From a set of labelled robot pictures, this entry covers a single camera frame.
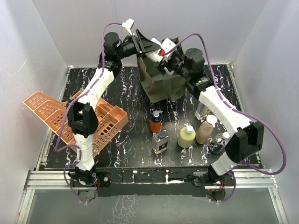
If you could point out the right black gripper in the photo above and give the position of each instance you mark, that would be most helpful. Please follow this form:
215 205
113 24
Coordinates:
165 63

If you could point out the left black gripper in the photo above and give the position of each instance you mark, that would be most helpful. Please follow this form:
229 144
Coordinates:
146 45

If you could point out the olive green canvas bag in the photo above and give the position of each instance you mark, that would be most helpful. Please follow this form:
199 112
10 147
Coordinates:
157 86

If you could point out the white rectangular lotion bottle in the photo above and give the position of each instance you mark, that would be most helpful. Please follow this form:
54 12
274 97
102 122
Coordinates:
154 55

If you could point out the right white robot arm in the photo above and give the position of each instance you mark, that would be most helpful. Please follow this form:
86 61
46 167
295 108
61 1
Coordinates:
246 136

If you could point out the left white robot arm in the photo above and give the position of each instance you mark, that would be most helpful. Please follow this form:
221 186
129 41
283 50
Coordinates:
91 124

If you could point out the clear square bottle black cap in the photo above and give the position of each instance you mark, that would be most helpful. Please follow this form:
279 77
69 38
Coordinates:
202 111

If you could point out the orange bottle blue pump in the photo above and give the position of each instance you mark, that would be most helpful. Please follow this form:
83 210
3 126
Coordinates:
156 121

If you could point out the yellow green lotion bottle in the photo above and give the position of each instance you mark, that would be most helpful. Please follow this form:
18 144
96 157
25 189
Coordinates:
186 136

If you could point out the beige brown lotion bottle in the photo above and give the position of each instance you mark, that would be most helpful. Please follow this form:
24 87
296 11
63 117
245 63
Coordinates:
205 129

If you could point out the clear square bottle grey cap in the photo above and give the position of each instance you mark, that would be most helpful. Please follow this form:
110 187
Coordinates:
160 141

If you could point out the orange plastic basket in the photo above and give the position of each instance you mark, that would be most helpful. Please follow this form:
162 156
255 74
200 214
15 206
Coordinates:
51 111

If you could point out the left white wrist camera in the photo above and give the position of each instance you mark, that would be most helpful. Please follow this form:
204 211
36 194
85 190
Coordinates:
127 25

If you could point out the aluminium frame rail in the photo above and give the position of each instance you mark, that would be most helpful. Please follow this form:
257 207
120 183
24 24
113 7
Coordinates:
149 181

